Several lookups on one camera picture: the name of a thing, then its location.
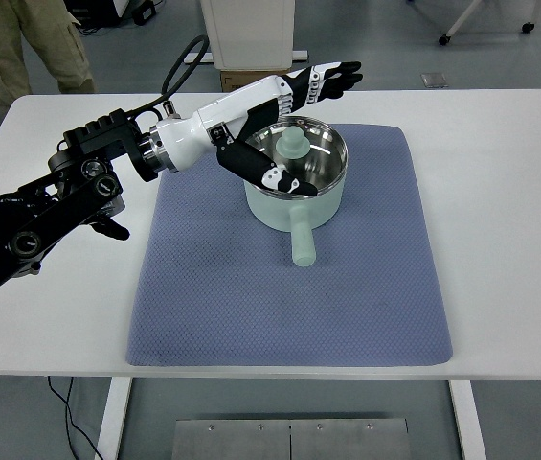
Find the black floor cable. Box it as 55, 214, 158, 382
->
47, 376, 103, 460

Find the green pot with handle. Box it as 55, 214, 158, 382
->
239, 114, 349, 268

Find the cardboard box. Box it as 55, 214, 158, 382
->
220, 68, 291, 93

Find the blue quilted mat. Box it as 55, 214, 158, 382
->
126, 125, 453, 367

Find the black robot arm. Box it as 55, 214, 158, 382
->
0, 107, 158, 287

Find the white table leg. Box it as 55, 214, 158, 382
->
95, 377, 133, 460
448, 379, 487, 460

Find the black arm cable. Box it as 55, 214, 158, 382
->
128, 35, 211, 121

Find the person in khaki trousers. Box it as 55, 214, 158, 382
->
0, 1, 97, 108

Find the glass lid with green knob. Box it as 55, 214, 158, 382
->
246, 116, 348, 196

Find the grey floor socket plate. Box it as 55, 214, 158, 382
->
420, 73, 449, 89

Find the white table leg left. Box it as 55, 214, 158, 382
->
95, 377, 133, 460

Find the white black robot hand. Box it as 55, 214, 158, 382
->
145, 61, 363, 196

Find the rolling chair base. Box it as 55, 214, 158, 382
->
437, 1, 541, 47

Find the white table leg right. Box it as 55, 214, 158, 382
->
448, 379, 487, 460

